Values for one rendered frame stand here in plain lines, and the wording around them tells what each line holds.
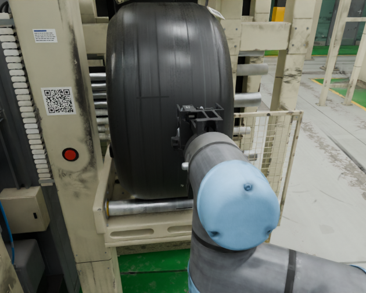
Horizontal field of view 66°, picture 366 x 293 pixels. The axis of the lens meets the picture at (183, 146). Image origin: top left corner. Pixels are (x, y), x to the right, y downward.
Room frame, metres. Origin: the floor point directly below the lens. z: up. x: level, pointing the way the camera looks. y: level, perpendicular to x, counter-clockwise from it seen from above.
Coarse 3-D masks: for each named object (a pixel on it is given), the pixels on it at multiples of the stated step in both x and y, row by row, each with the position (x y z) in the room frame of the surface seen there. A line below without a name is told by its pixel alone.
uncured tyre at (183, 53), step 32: (128, 32) 0.66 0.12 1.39; (160, 32) 0.66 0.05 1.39; (192, 32) 0.67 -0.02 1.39; (224, 32) 0.74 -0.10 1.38; (128, 64) 0.60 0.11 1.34; (160, 64) 0.60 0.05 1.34; (192, 64) 0.61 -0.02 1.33; (224, 64) 0.64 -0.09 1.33; (128, 96) 0.57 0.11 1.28; (192, 96) 0.58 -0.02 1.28; (224, 96) 0.60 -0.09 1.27; (128, 128) 0.55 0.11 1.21; (160, 128) 0.55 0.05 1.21; (224, 128) 0.58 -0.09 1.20; (128, 160) 0.55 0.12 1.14; (160, 160) 0.55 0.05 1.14; (160, 192) 0.59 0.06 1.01
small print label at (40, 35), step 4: (36, 32) 0.71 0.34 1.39; (40, 32) 0.71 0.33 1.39; (44, 32) 0.71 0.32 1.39; (48, 32) 0.71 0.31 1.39; (52, 32) 0.71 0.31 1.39; (36, 36) 0.71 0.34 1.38; (40, 36) 0.71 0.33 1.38; (44, 36) 0.71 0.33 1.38; (48, 36) 0.71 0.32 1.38; (52, 36) 0.71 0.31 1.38; (36, 40) 0.71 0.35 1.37; (40, 40) 0.71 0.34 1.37; (44, 40) 0.71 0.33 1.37; (48, 40) 0.71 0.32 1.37; (52, 40) 0.71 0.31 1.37; (56, 40) 0.71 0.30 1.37
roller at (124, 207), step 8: (120, 200) 0.68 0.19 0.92; (128, 200) 0.68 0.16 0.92; (136, 200) 0.68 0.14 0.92; (144, 200) 0.68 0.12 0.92; (152, 200) 0.68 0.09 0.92; (160, 200) 0.68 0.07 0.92; (168, 200) 0.68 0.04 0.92; (176, 200) 0.68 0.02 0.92; (184, 200) 0.68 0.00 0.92; (192, 200) 0.68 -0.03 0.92; (112, 208) 0.65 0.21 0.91; (120, 208) 0.65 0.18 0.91; (128, 208) 0.66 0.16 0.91; (136, 208) 0.66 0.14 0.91; (144, 208) 0.66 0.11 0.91; (152, 208) 0.66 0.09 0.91; (160, 208) 0.66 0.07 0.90; (168, 208) 0.67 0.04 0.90; (176, 208) 0.67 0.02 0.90; (184, 208) 0.67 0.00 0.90; (192, 208) 0.68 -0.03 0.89
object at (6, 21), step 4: (8, 0) 0.71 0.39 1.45; (4, 4) 0.72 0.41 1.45; (8, 4) 0.74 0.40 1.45; (0, 8) 0.72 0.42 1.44; (8, 8) 0.74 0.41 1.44; (0, 12) 0.72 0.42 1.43; (8, 12) 0.74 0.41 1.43; (0, 20) 0.71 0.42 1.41; (4, 20) 0.71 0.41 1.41; (8, 20) 0.71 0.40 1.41; (12, 20) 0.71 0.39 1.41; (0, 24) 0.71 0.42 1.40; (40, 180) 0.71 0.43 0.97; (44, 180) 0.71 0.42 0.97; (48, 180) 0.71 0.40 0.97; (52, 180) 0.71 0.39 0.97
